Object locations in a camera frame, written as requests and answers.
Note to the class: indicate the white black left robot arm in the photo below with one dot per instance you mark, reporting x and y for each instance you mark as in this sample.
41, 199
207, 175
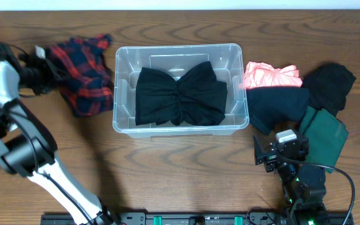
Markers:
27, 147

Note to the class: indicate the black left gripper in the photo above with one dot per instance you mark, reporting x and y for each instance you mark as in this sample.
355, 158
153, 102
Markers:
49, 76

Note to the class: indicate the clear plastic storage bin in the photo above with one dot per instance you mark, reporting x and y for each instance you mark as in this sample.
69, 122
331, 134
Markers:
227, 63

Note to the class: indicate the pink folded garment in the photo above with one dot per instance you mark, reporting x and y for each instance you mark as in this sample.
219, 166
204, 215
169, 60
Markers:
260, 74

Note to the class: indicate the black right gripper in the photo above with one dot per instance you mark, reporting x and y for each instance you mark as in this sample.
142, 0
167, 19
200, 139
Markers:
271, 159

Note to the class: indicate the navy folded garment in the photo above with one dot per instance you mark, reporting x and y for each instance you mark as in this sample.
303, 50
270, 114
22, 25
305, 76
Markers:
269, 106

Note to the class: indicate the black garment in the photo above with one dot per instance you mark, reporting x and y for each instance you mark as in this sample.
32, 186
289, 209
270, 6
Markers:
329, 85
197, 98

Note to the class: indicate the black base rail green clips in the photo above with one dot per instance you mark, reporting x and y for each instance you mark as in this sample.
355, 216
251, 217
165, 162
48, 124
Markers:
140, 218

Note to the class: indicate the dark green garment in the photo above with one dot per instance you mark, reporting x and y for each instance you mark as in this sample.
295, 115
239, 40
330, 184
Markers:
327, 136

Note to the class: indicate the red navy plaid shirt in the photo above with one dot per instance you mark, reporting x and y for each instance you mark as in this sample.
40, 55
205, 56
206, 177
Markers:
88, 88

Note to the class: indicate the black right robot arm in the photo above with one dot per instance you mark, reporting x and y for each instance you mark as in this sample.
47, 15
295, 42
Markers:
303, 185

